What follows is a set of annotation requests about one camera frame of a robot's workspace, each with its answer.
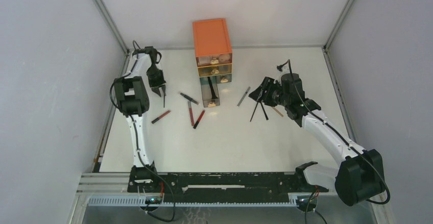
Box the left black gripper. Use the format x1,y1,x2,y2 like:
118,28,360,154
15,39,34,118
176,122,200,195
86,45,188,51
146,64,166,96

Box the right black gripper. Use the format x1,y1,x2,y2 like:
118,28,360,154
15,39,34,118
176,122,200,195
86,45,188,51
248,76,290,108

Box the wooden handle brush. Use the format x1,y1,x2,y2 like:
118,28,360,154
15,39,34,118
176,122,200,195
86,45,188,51
272,107,284,117

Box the clear drawer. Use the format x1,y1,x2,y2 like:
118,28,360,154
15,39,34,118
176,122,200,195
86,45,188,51
215,73,232,84
200,76,220,108
196,53,232,67
198,64,232,77

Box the clear top drawer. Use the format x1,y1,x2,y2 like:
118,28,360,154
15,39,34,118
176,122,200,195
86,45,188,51
196,53,232,67

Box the red lipstick black cap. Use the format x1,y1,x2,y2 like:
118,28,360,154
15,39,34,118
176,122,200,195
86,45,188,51
193,110,205,129

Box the orange three-drawer organizer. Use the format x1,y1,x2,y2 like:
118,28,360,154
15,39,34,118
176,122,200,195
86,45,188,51
192,18,233,88

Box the black powder brush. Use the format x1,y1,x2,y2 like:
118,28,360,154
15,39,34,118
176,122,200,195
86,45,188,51
207,77,218,99

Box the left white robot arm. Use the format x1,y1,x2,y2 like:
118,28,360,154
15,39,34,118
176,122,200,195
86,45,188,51
109,46,166,192

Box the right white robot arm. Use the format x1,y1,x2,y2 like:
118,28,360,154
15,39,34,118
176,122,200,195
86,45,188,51
248,73,391,206

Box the grey silver pencil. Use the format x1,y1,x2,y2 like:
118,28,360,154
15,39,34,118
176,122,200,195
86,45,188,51
237,86,251,107

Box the dark concealer stick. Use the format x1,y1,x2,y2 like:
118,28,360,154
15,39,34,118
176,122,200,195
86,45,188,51
179,92,200,105

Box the pink lip gloss tube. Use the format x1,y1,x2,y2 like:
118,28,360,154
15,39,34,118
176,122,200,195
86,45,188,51
187,101,195,126

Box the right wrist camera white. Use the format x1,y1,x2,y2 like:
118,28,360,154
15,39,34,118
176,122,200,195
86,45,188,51
275,73,285,83

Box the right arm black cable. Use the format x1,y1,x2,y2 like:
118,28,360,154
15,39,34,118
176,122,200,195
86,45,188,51
276,59,391,206

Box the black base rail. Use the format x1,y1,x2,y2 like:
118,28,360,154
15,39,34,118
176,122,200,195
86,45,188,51
127,172,328,204

